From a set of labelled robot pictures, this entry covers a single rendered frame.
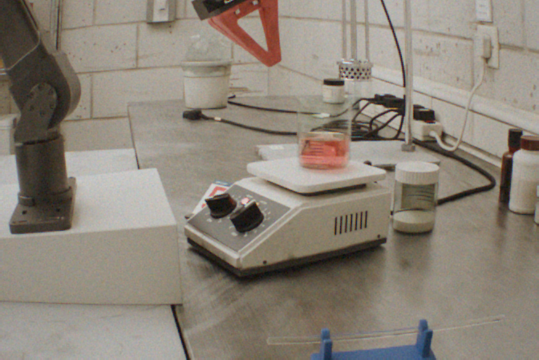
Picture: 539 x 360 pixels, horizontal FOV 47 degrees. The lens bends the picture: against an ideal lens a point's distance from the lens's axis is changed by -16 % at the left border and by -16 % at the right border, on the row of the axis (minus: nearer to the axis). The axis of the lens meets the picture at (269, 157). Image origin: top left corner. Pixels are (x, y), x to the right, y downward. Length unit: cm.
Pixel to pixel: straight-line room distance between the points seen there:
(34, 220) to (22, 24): 20
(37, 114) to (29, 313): 20
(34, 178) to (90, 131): 256
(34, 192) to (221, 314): 23
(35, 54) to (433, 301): 46
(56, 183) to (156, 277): 15
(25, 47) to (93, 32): 253
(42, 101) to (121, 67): 255
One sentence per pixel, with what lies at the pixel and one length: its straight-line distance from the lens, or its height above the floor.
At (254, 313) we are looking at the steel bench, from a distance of 64.
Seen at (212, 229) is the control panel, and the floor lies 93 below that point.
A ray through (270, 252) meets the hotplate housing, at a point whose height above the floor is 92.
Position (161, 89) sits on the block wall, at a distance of 324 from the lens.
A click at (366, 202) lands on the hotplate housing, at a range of 78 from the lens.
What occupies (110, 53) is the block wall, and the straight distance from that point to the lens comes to 321.
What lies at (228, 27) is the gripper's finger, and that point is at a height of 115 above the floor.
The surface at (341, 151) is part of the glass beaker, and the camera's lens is 79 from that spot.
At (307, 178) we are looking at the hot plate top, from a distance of 76.
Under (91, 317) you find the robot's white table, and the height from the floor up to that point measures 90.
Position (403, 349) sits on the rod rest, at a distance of 55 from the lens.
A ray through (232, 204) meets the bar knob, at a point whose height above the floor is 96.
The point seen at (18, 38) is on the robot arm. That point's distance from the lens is 70.
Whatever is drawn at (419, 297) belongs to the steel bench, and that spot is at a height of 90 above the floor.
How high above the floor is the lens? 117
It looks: 12 degrees down
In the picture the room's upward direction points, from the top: straight up
